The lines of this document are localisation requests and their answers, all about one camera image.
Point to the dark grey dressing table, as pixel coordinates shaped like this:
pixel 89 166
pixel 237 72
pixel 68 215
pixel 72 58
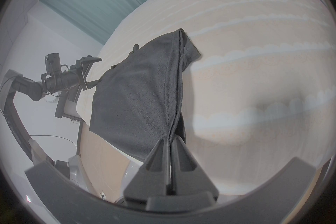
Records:
pixel 59 104

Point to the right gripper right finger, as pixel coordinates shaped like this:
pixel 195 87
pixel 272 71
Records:
pixel 196 183

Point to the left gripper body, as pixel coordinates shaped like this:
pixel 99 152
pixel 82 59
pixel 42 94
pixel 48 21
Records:
pixel 65 81

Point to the round white mirror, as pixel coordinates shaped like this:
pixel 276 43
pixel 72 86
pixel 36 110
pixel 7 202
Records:
pixel 51 101

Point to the bed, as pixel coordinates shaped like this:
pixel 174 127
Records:
pixel 249 73

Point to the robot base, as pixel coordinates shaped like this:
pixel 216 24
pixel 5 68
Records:
pixel 76 170

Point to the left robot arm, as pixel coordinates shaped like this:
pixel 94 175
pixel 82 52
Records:
pixel 26 86

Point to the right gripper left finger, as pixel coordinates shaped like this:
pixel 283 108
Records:
pixel 147 183

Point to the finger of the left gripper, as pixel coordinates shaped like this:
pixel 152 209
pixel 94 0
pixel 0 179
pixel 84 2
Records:
pixel 93 83
pixel 90 59

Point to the black T-shirt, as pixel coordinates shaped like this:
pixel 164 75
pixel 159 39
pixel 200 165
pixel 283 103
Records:
pixel 131 99

